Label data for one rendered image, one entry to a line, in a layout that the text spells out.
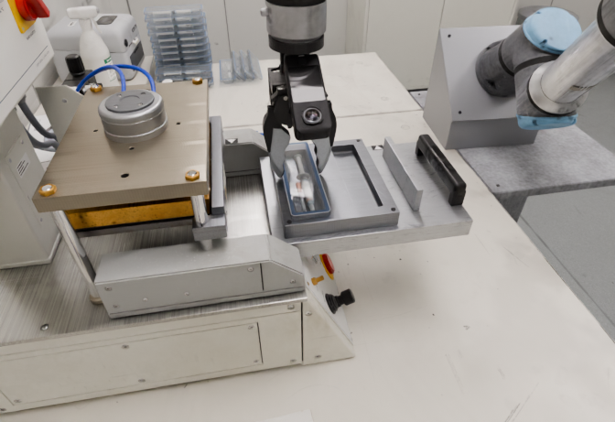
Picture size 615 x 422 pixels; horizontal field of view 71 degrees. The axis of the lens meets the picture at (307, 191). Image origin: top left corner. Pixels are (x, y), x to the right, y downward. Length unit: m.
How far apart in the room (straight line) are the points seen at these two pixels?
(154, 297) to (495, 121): 0.97
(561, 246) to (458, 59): 1.23
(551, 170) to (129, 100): 1.02
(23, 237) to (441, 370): 0.64
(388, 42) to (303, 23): 2.39
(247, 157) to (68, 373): 0.41
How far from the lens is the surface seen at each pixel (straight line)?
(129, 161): 0.54
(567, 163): 1.32
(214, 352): 0.67
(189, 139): 0.56
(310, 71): 0.56
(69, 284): 0.68
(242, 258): 0.54
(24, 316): 0.67
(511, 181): 1.18
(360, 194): 0.66
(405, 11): 2.89
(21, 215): 0.67
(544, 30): 1.10
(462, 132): 1.22
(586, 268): 2.20
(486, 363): 0.79
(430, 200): 0.69
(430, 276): 0.87
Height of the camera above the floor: 1.39
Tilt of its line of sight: 39 degrees down
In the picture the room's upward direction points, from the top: straight up
